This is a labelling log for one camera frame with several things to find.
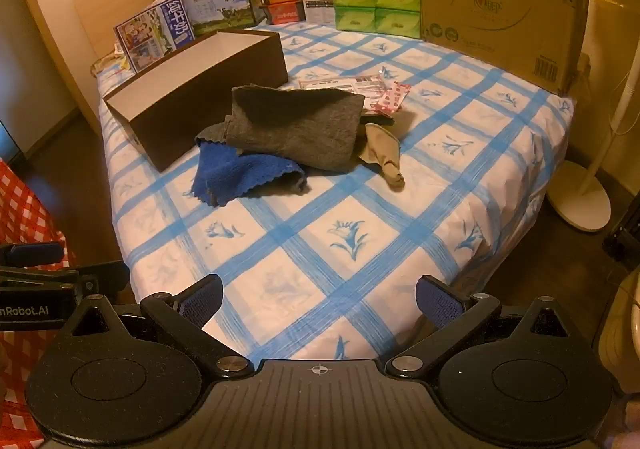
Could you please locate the white fan stand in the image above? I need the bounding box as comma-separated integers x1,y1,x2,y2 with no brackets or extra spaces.
545,24,640,232

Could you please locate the brown box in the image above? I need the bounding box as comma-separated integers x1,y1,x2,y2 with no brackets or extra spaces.
102,28,289,173

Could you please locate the black item with red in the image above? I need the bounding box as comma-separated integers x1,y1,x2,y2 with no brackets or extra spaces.
359,108,397,126

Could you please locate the clear packet with paper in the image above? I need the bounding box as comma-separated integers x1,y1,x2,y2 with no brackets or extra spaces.
298,72,388,112

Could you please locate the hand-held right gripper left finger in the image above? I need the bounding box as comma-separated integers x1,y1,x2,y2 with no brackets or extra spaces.
59,274,255,380

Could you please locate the blue checked bed sheet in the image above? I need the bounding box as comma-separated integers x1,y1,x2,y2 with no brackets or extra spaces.
95,22,576,372

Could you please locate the grey knit cloth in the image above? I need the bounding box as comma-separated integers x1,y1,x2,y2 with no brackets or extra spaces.
223,85,367,171

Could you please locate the beige stocking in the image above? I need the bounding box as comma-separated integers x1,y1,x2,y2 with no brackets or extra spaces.
357,122,407,189

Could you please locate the blue milk carton box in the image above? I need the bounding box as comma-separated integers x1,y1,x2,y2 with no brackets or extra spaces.
114,4,196,75

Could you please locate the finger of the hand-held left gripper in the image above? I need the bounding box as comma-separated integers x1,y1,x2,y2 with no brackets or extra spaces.
0,242,67,267
0,261,132,297

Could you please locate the white blue gift box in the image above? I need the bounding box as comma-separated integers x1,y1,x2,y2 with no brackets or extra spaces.
182,0,267,37

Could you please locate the large cardboard box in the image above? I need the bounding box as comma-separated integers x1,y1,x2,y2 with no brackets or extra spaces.
415,0,598,96

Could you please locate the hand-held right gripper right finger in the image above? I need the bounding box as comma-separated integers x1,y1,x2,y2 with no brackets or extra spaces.
385,275,581,380

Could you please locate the cream plastic object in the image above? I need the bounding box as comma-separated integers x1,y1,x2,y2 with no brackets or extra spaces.
597,266,640,397

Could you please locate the grey scalloped cloth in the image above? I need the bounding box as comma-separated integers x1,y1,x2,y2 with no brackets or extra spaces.
194,123,236,146

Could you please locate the red white patterned packet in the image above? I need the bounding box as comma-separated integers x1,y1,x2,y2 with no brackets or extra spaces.
374,82,412,117

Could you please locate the red checked cloth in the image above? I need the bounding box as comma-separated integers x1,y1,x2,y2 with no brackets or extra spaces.
0,156,81,449

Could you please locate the blue towel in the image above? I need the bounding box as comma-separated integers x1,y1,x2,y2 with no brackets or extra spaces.
191,140,307,207

